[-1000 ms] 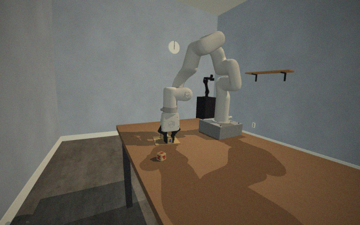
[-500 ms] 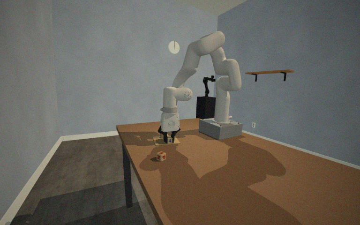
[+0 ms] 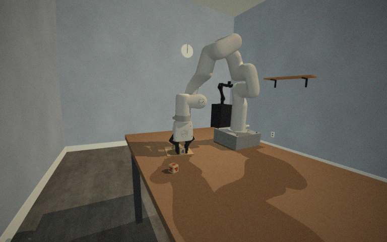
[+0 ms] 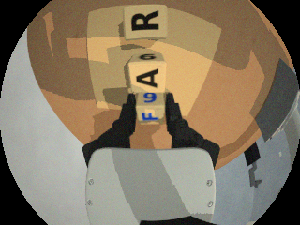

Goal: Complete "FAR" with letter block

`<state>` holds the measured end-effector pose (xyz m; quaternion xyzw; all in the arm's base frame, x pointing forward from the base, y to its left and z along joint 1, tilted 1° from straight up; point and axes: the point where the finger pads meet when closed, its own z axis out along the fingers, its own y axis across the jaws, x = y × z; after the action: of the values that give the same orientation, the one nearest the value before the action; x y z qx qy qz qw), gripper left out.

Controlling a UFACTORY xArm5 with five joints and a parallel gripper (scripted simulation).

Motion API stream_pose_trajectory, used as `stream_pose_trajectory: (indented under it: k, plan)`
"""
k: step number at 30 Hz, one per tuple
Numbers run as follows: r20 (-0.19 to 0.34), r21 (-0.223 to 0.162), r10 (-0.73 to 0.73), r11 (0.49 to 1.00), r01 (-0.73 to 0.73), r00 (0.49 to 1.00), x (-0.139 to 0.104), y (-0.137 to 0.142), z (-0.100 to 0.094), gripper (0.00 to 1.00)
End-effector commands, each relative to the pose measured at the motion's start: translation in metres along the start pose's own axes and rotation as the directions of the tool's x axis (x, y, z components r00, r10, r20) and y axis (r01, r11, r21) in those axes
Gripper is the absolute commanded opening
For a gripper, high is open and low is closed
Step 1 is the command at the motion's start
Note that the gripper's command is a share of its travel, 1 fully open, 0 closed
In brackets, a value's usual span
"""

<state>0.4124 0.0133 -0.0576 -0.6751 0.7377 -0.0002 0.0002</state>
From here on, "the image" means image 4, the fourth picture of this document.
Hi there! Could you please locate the tan flat mat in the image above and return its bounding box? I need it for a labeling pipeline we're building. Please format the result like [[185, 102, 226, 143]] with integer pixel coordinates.
[[87, 5, 221, 116]]

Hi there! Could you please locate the beige block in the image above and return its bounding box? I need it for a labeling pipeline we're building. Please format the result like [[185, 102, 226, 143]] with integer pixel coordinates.
[[135, 93, 165, 124], [127, 53, 166, 93], [123, 5, 168, 41]]

